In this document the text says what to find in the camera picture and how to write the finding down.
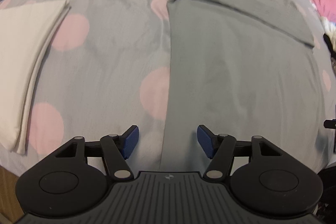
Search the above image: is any folded white shirt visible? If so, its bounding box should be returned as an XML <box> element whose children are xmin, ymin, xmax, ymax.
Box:
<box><xmin>1</xmin><ymin>0</ymin><xmax>70</xmax><ymax>154</ymax></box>

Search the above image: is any grey pink-dotted bed sheet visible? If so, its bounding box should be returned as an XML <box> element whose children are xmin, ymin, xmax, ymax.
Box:
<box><xmin>1</xmin><ymin>0</ymin><xmax>335</xmax><ymax>176</ymax></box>

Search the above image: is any grey long-sleeve shirt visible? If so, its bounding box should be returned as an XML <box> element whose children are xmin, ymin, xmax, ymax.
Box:
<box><xmin>159</xmin><ymin>0</ymin><xmax>328</xmax><ymax>171</ymax></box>

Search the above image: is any black garment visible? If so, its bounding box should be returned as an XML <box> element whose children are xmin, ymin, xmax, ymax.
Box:
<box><xmin>323</xmin><ymin>34</ymin><xmax>336</xmax><ymax>59</ymax></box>

